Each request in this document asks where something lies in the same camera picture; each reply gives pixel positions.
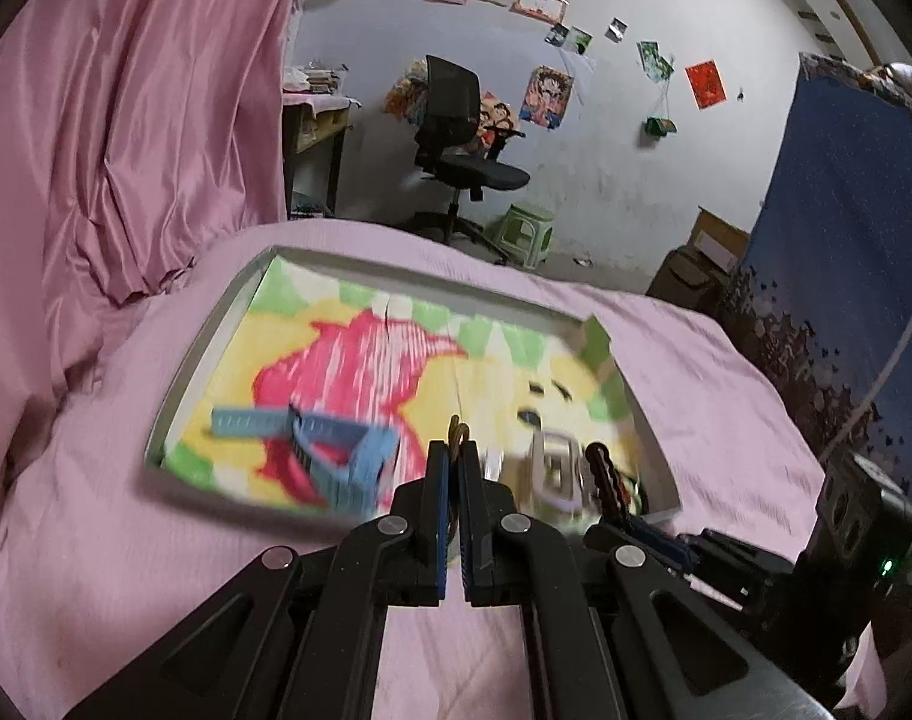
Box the grey claw hair clip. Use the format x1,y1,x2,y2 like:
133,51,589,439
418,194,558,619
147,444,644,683
523,429,584,532

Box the blue kids smartwatch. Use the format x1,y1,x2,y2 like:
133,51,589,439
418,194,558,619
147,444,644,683
211,405,399,515

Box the colourful bear drawing paper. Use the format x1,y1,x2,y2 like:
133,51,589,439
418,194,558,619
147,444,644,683
158,253,645,519

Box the pink bed sheet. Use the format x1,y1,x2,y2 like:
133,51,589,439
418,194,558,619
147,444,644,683
0,221,824,718

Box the dark blue starry cloth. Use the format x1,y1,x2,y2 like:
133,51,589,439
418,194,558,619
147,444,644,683
713,50,912,616

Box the grey shallow cardboard box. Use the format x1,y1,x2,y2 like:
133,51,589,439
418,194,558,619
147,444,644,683
143,242,684,538

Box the green plastic stool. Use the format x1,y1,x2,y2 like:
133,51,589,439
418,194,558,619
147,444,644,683
495,202,555,270

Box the green hanging ornament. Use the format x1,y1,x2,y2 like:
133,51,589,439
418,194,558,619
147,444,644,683
643,117,677,140

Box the black office chair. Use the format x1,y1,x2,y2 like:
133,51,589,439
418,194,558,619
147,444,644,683
397,55,531,265

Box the anime character poster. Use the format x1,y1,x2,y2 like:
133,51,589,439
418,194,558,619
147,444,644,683
520,65,575,130

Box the cartoon children poster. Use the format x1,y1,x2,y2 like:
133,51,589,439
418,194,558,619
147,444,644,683
476,91,524,160

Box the wooden desk with shelf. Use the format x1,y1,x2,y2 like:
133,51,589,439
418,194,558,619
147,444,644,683
282,91,362,220

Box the pink satin curtain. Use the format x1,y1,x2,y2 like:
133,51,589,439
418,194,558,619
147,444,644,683
0,0,292,520

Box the cardboard box by wall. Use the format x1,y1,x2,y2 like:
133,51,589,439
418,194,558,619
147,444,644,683
645,208,751,317

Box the red paper on wall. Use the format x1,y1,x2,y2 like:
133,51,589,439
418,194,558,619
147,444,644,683
685,60,726,110

